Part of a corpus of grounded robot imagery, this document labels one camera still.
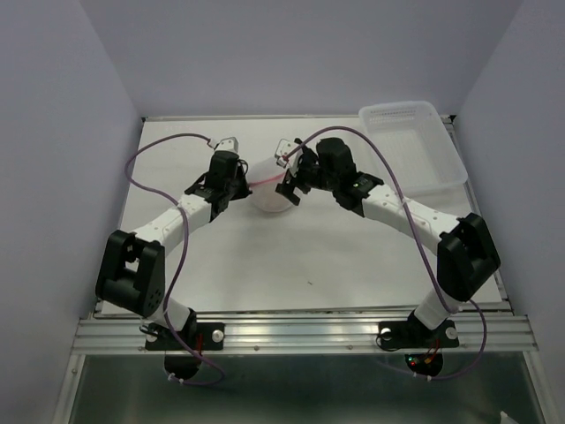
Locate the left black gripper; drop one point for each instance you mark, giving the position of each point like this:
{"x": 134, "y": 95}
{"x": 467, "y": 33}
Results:
{"x": 244, "y": 188}

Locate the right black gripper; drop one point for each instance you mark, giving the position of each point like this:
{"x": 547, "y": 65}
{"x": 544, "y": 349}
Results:
{"x": 292, "y": 178}

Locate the white mesh laundry bag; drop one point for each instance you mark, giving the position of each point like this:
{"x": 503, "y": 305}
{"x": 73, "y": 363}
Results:
{"x": 263, "y": 178}

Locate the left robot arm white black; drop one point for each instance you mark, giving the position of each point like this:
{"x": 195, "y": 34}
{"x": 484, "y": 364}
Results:
{"x": 133, "y": 270}

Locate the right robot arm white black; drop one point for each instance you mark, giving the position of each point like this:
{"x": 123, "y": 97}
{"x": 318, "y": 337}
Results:
{"x": 466, "y": 256}

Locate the white plastic basket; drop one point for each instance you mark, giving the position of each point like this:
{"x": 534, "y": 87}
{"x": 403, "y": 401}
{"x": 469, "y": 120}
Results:
{"x": 416, "y": 145}

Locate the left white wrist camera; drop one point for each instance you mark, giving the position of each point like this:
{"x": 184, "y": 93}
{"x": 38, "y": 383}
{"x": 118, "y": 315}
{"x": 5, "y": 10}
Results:
{"x": 229, "y": 144}

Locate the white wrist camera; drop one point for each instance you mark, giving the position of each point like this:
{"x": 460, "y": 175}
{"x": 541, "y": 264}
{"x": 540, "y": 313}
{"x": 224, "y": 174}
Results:
{"x": 229, "y": 144}
{"x": 288, "y": 153}

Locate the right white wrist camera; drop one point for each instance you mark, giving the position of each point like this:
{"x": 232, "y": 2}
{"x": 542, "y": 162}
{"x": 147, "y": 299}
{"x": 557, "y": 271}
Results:
{"x": 288, "y": 153}

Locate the aluminium frame rail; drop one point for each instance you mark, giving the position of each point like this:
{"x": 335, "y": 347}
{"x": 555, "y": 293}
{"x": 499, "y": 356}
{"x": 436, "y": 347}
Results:
{"x": 339, "y": 331}

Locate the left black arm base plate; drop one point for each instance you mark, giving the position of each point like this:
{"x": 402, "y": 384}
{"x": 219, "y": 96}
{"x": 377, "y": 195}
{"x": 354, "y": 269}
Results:
{"x": 199, "y": 336}

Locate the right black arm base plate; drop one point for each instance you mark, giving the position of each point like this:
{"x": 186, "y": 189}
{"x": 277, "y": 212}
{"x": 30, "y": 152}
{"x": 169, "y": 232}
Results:
{"x": 412, "y": 334}

